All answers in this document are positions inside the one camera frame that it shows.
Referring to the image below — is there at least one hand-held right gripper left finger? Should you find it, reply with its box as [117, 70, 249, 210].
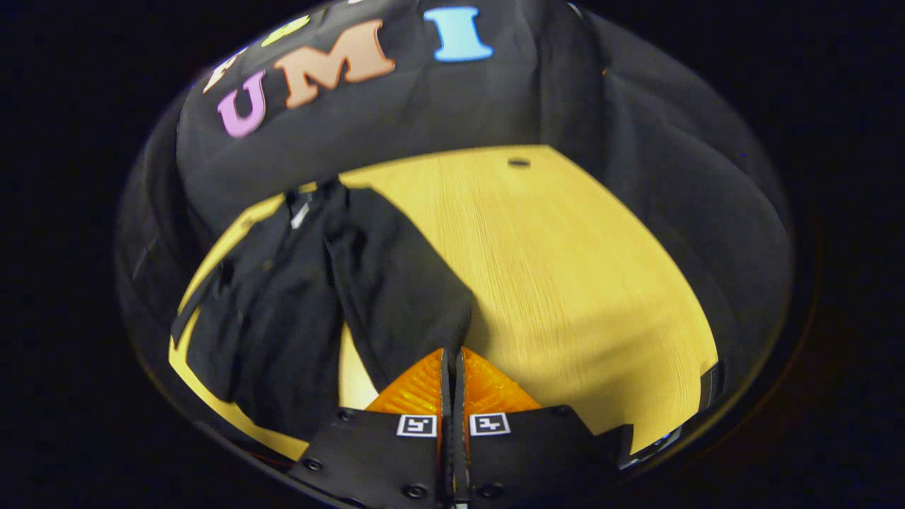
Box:
[290, 346, 453, 507]

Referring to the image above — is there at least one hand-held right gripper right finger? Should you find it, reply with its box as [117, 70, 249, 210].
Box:
[452, 346, 635, 507]

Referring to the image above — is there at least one black button-up coat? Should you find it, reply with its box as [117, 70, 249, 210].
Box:
[170, 177, 476, 443]

